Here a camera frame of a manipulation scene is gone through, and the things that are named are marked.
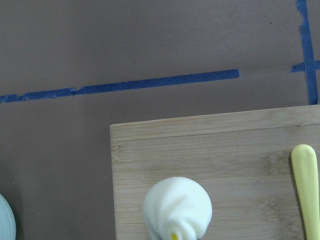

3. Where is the white steamed bun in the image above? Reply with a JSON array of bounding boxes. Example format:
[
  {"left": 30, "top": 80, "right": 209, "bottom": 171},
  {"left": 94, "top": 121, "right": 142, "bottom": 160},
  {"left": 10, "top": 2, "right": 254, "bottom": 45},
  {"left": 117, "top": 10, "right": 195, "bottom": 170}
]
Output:
[{"left": 142, "top": 176, "right": 213, "bottom": 240}]

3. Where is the light green bowl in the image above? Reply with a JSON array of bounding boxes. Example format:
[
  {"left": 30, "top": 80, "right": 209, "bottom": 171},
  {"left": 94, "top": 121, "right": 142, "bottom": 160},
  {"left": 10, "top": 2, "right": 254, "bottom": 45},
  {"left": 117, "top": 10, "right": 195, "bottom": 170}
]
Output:
[{"left": 0, "top": 194, "right": 16, "bottom": 240}]

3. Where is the wooden cutting board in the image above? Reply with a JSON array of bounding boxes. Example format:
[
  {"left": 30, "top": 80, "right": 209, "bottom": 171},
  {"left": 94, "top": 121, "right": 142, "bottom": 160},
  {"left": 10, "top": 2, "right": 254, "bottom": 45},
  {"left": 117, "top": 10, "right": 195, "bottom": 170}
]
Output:
[{"left": 110, "top": 105, "right": 320, "bottom": 240}]

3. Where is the yellow plastic knife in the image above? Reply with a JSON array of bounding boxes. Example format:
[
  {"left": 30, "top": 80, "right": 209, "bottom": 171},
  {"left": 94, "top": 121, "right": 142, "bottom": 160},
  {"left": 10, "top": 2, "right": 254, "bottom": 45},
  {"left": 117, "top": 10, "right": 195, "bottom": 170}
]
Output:
[{"left": 291, "top": 144, "right": 320, "bottom": 240}]

